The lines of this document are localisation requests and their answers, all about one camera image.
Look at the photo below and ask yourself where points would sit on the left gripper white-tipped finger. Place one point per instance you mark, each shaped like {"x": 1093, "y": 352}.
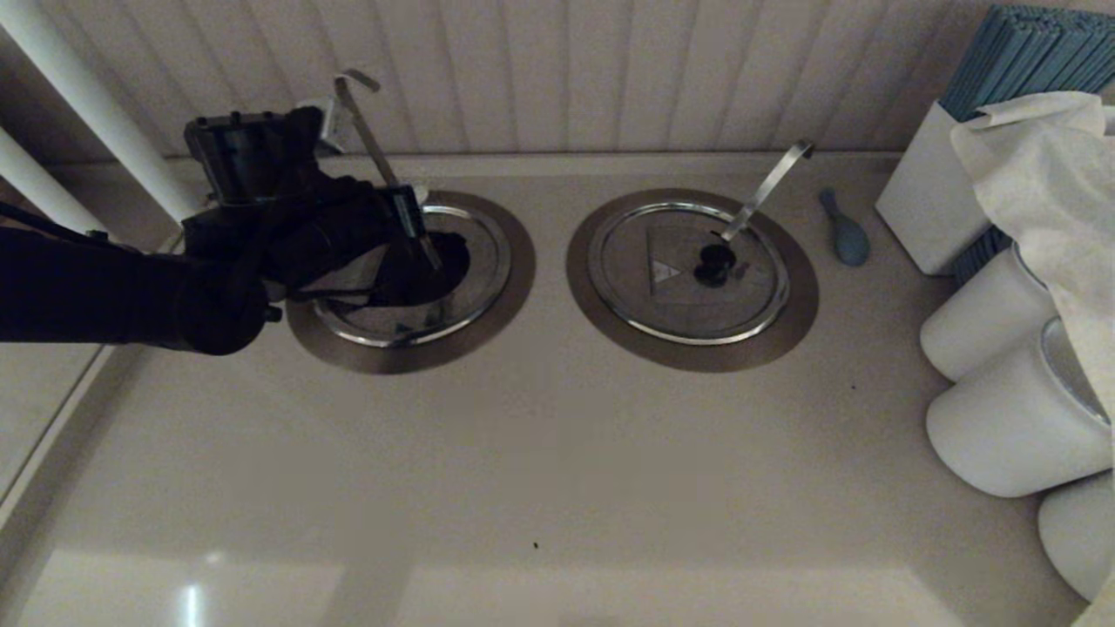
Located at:
{"x": 419, "y": 192}

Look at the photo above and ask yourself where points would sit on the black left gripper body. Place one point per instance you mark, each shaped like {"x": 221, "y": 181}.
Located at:
{"x": 340, "y": 226}

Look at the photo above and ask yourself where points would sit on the steel pot lid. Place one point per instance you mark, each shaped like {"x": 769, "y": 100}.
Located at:
{"x": 435, "y": 326}
{"x": 662, "y": 305}

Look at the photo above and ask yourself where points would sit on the blue plastic spoon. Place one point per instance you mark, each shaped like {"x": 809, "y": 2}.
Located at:
{"x": 849, "y": 243}

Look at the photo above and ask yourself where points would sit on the brown round pot flange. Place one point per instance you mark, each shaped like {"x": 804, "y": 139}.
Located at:
{"x": 413, "y": 361}
{"x": 694, "y": 360}

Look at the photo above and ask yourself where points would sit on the thick white pole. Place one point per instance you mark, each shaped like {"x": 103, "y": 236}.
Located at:
{"x": 78, "y": 87}

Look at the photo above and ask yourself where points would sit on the thin white pole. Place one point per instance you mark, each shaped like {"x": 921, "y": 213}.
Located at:
{"x": 35, "y": 183}

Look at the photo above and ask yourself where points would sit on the white rectangular holder box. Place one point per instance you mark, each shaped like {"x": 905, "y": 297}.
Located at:
{"x": 925, "y": 198}

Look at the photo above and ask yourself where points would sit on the white paper cup stack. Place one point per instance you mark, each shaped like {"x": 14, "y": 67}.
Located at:
{"x": 980, "y": 322}
{"x": 1076, "y": 533}
{"x": 1006, "y": 427}

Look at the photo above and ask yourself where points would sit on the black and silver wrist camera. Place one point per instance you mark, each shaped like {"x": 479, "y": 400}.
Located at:
{"x": 244, "y": 157}

